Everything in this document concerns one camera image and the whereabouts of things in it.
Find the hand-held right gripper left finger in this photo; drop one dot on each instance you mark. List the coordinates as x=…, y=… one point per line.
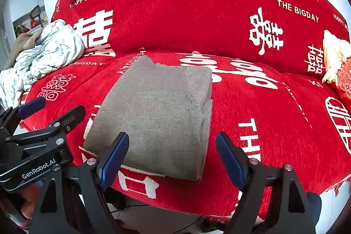
x=113, y=160

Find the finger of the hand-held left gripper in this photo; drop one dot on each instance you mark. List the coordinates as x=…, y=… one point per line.
x=31, y=106
x=72, y=114

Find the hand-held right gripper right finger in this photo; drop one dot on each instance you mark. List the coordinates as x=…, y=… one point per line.
x=231, y=160

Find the grey knitted sweater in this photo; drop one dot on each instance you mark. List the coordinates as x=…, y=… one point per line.
x=159, y=113

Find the person's left hand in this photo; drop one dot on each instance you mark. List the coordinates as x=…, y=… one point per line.
x=29, y=206

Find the pale floral crumpled cloth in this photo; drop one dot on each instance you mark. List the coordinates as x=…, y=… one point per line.
x=52, y=50

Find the brown cloth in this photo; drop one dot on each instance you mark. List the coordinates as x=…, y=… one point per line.
x=23, y=44

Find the colourful picture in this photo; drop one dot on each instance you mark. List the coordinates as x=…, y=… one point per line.
x=20, y=25

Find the person's right leg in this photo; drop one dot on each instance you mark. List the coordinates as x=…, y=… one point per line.
x=314, y=206

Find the black chair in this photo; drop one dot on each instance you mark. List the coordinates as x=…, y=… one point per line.
x=35, y=11

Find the red gold embroidered cushion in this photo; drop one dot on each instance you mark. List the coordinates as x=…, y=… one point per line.
x=345, y=77

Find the red printed sofa cover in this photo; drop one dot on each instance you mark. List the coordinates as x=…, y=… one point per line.
x=219, y=17

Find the cream crumpled cloth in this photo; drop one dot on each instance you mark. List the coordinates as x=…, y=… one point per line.
x=333, y=55

